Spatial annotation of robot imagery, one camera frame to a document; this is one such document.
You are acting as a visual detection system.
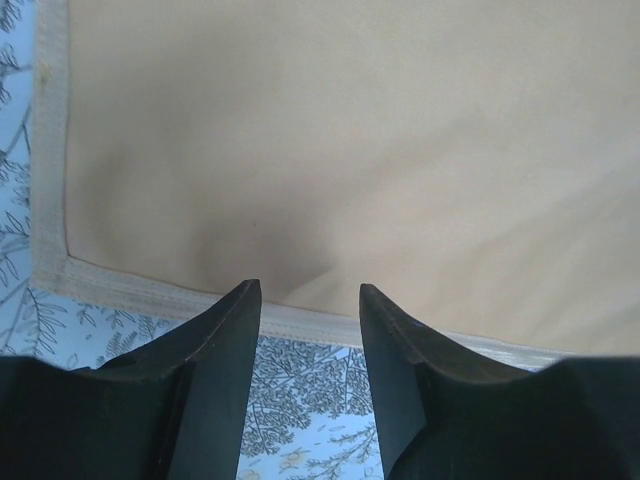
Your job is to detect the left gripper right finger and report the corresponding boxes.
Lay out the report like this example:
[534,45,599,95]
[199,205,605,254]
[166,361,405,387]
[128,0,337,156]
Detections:
[359,284,639,479]

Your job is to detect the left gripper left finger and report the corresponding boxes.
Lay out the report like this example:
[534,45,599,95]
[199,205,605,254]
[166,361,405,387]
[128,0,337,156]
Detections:
[1,280,262,479]

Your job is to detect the orange satin napkin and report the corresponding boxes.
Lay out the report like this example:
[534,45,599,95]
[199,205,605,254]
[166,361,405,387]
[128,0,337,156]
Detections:
[31,1,639,357]

